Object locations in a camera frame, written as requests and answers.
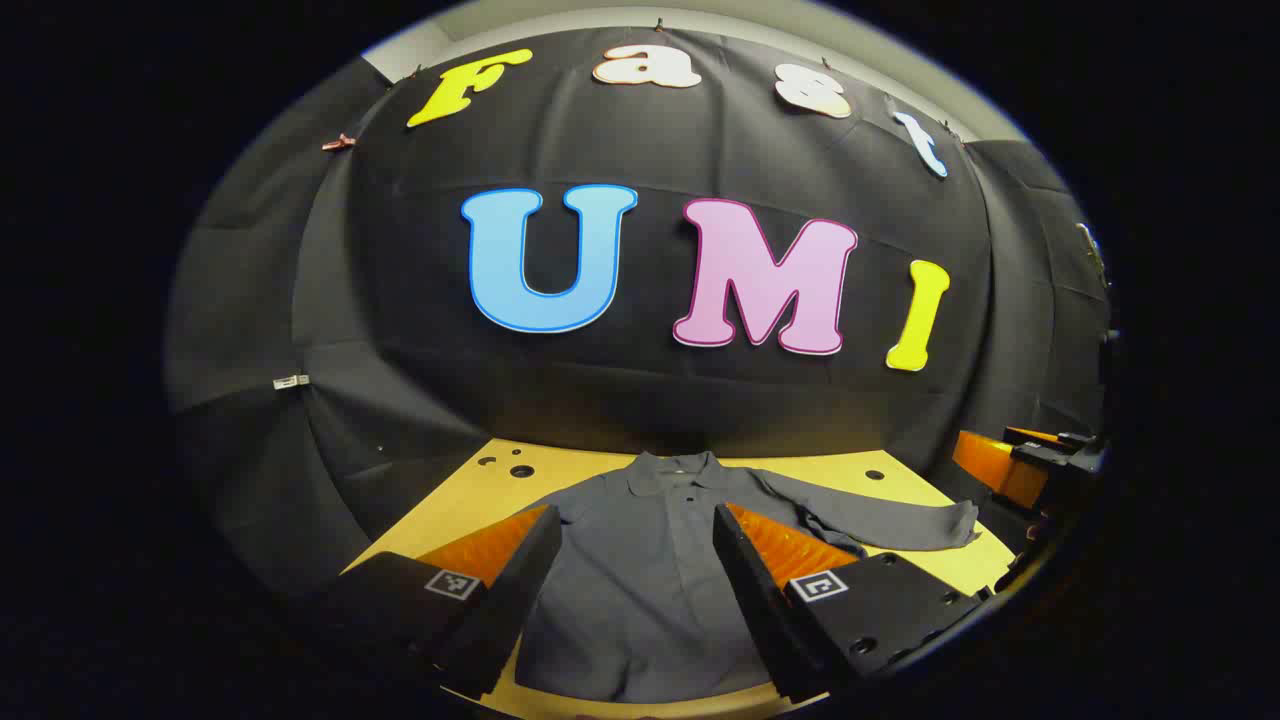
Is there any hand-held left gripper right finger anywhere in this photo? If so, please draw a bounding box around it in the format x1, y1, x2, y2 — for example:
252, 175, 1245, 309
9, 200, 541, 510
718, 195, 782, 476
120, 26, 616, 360
712, 502, 987, 705

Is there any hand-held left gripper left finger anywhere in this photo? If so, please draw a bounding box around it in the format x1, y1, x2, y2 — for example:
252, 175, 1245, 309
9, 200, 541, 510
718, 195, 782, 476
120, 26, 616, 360
318, 504, 564, 701

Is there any grey long-sleeved shirt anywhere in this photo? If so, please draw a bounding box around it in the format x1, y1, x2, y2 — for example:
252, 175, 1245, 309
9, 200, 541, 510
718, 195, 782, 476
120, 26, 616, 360
515, 450, 981, 704

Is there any black backdrop cloth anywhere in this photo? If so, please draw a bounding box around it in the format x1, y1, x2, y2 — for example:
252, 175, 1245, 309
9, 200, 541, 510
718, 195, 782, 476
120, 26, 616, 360
165, 25, 1113, 601

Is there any black table edge bracket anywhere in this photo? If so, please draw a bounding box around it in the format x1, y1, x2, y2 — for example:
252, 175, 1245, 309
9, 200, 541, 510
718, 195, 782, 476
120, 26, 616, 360
995, 545, 1043, 593

